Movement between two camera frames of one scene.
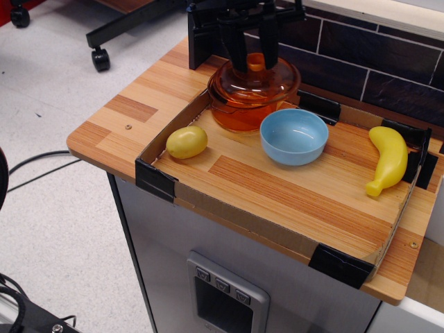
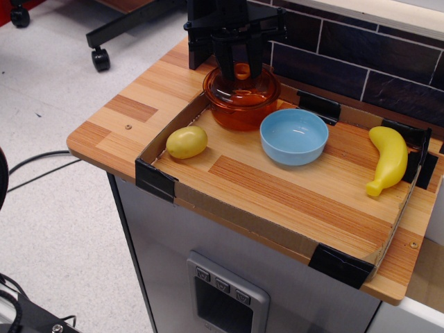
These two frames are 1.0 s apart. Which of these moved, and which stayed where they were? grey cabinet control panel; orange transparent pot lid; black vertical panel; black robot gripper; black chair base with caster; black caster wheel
Moved: black robot gripper; orange transparent pot lid
Stayed: black chair base with caster; black vertical panel; black caster wheel; grey cabinet control panel
